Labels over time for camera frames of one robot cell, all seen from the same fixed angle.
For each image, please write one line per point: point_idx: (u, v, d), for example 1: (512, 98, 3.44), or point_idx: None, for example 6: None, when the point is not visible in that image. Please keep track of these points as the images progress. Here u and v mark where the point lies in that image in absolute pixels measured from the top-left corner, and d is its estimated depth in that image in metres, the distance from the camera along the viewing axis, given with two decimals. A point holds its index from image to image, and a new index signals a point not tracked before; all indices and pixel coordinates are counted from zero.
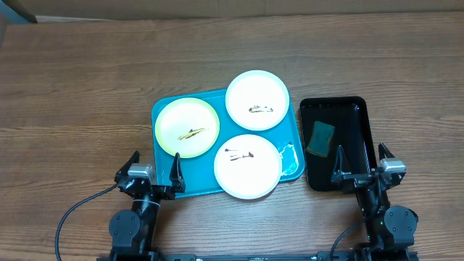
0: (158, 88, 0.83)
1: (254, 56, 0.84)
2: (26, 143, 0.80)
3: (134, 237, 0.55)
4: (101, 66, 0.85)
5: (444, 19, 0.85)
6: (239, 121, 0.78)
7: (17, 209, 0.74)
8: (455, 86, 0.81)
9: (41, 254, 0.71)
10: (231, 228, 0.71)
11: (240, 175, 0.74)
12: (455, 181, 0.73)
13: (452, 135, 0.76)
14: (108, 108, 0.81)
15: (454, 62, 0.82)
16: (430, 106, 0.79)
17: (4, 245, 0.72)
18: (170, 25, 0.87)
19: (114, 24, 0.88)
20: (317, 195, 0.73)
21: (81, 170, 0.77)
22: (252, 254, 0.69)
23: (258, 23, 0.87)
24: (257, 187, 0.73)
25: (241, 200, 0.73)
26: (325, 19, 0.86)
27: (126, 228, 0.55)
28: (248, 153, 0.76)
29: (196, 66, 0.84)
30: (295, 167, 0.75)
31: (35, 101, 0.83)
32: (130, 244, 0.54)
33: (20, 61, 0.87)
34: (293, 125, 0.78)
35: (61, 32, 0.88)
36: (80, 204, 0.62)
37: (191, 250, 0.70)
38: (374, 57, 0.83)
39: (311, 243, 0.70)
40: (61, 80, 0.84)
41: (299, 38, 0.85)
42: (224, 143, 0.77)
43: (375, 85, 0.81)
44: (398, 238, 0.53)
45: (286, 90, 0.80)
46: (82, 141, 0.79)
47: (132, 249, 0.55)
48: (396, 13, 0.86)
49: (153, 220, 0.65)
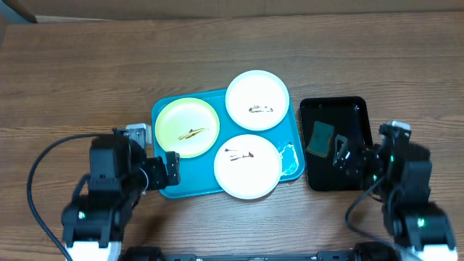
0: (158, 88, 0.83)
1: (255, 56, 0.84)
2: (26, 143, 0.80)
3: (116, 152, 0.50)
4: (101, 66, 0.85)
5: (445, 19, 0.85)
6: (239, 122, 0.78)
7: (17, 209, 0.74)
8: (455, 86, 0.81)
9: (41, 255, 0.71)
10: (231, 228, 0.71)
11: (240, 175, 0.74)
12: (455, 182, 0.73)
13: (452, 135, 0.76)
14: (108, 108, 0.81)
15: (455, 62, 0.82)
16: (430, 106, 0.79)
17: (4, 245, 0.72)
18: (170, 25, 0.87)
19: (114, 23, 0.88)
20: (317, 195, 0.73)
21: (81, 170, 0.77)
22: (252, 254, 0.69)
23: (258, 22, 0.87)
24: (257, 187, 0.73)
25: (241, 200, 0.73)
26: (325, 18, 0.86)
27: (111, 141, 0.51)
28: (248, 153, 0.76)
29: (196, 66, 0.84)
30: (295, 167, 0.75)
31: (35, 101, 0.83)
32: (111, 151, 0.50)
33: (20, 61, 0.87)
34: (293, 125, 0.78)
35: (61, 32, 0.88)
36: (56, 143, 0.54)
37: (191, 251, 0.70)
38: (375, 57, 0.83)
39: (311, 243, 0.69)
40: (61, 80, 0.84)
41: (299, 38, 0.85)
42: (224, 143, 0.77)
43: (375, 85, 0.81)
44: (413, 164, 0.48)
45: (285, 90, 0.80)
46: (82, 141, 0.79)
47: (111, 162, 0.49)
48: (396, 13, 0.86)
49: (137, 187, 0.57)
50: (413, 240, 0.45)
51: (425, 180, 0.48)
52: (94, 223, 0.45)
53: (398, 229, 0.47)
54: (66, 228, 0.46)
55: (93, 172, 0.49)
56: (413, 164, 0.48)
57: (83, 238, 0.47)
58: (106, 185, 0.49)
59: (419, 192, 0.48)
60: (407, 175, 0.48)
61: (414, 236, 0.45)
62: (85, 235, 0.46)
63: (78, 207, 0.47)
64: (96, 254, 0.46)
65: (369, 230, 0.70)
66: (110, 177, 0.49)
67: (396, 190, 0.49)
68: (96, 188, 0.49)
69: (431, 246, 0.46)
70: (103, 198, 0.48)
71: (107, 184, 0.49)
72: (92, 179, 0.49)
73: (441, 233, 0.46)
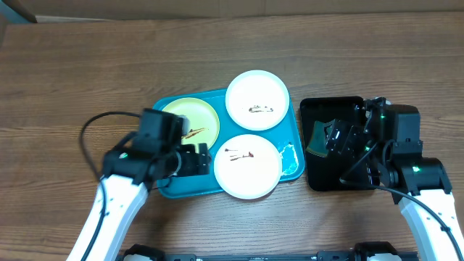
0: (158, 88, 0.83)
1: (255, 56, 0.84)
2: (26, 143, 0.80)
3: (167, 120, 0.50)
4: (101, 66, 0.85)
5: (444, 19, 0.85)
6: (239, 122, 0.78)
7: (17, 209, 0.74)
8: (455, 86, 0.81)
9: (42, 255, 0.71)
10: (231, 228, 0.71)
11: (240, 175, 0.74)
12: (455, 182, 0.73)
13: (452, 135, 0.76)
14: (108, 108, 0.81)
15: (455, 62, 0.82)
16: (430, 106, 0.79)
17: (5, 245, 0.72)
18: (170, 25, 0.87)
19: (114, 23, 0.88)
20: (317, 195, 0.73)
21: (82, 170, 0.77)
22: (252, 254, 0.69)
23: (258, 22, 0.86)
24: (257, 187, 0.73)
25: (241, 200, 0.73)
26: (325, 19, 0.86)
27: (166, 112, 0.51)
28: (248, 153, 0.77)
29: (196, 66, 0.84)
30: (295, 167, 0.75)
31: (35, 101, 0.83)
32: (160, 117, 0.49)
33: (20, 61, 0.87)
34: (293, 125, 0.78)
35: (61, 32, 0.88)
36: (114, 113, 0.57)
37: (191, 250, 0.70)
38: (375, 57, 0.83)
39: (311, 243, 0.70)
40: (61, 80, 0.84)
41: (299, 38, 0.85)
42: (224, 143, 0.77)
43: (375, 85, 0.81)
44: (403, 115, 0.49)
45: (285, 90, 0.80)
46: (82, 141, 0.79)
47: (159, 126, 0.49)
48: (396, 13, 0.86)
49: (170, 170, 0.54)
50: (409, 184, 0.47)
51: (415, 130, 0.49)
52: (133, 167, 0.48)
53: (394, 179, 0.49)
54: (109, 160, 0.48)
55: (140, 130, 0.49)
56: (404, 114, 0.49)
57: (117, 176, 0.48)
58: (148, 146, 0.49)
59: (412, 144, 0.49)
60: (399, 125, 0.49)
61: (409, 180, 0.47)
62: (121, 175, 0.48)
63: (119, 151, 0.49)
64: (127, 189, 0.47)
65: (369, 231, 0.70)
66: (152, 138, 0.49)
67: (388, 145, 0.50)
68: (138, 146, 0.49)
69: (427, 189, 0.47)
70: (142, 153, 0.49)
71: (149, 145, 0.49)
72: (138, 138, 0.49)
73: (436, 177, 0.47)
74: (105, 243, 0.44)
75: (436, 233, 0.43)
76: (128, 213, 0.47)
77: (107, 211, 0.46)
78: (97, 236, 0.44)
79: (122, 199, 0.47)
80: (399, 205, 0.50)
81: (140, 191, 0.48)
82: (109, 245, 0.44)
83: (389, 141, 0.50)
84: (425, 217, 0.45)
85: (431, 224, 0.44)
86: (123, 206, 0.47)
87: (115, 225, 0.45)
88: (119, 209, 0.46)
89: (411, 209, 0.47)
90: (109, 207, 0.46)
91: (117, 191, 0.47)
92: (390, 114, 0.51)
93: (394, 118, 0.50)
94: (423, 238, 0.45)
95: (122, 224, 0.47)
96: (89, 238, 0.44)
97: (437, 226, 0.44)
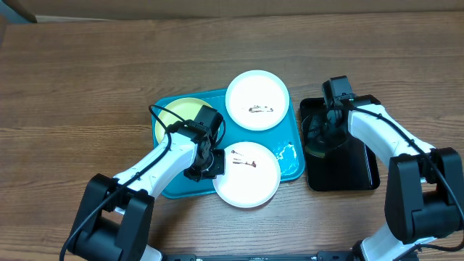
0: (158, 88, 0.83)
1: (255, 56, 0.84)
2: (25, 143, 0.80)
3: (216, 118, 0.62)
4: (101, 66, 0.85)
5: (444, 19, 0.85)
6: (239, 121, 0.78)
7: (17, 209, 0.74)
8: (455, 86, 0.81)
9: (42, 255, 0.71)
10: (231, 228, 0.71)
11: (240, 183, 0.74)
12: None
13: (452, 135, 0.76)
14: (108, 108, 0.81)
15: (454, 61, 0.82)
16: (430, 106, 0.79)
17: (5, 245, 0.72)
18: (170, 25, 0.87)
19: (114, 23, 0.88)
20: (316, 196, 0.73)
21: (81, 170, 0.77)
22: (252, 254, 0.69)
23: (258, 22, 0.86)
24: (252, 196, 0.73)
25: (238, 209, 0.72)
26: (325, 19, 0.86)
27: None
28: (251, 162, 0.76)
29: (196, 66, 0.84)
30: (296, 167, 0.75)
31: (35, 101, 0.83)
32: (214, 112, 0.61)
33: (20, 61, 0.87)
34: (293, 125, 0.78)
35: (61, 32, 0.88)
36: (160, 107, 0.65)
37: (191, 250, 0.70)
38: (374, 57, 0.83)
39: (311, 243, 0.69)
40: (61, 80, 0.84)
41: (299, 38, 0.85)
42: (232, 145, 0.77)
43: (375, 85, 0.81)
44: (334, 79, 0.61)
45: (285, 89, 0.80)
46: (82, 141, 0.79)
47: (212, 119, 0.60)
48: (396, 13, 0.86)
49: (203, 159, 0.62)
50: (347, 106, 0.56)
51: (346, 85, 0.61)
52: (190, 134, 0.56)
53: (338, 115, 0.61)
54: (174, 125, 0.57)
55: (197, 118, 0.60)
56: (336, 80, 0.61)
57: (178, 132, 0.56)
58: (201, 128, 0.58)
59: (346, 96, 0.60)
60: (333, 86, 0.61)
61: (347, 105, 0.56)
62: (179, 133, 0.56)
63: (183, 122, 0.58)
64: (187, 143, 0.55)
65: (369, 230, 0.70)
66: (205, 125, 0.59)
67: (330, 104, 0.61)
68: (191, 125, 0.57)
69: (361, 106, 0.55)
70: (197, 129, 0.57)
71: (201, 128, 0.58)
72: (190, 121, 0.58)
73: (367, 100, 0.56)
74: (164, 166, 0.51)
75: (375, 122, 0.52)
76: (185, 156, 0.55)
77: (170, 148, 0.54)
78: (155, 163, 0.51)
79: (183, 145, 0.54)
80: (349, 127, 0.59)
81: (194, 148, 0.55)
82: (164, 171, 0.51)
83: (331, 101, 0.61)
84: (365, 117, 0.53)
85: (370, 119, 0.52)
86: (182, 150, 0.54)
87: (173, 159, 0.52)
88: (178, 151, 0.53)
89: (354, 119, 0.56)
90: (172, 147, 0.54)
91: (180, 140, 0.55)
92: (326, 83, 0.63)
93: (328, 84, 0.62)
94: (370, 132, 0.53)
95: (178, 163, 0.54)
96: (150, 161, 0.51)
97: (373, 117, 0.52)
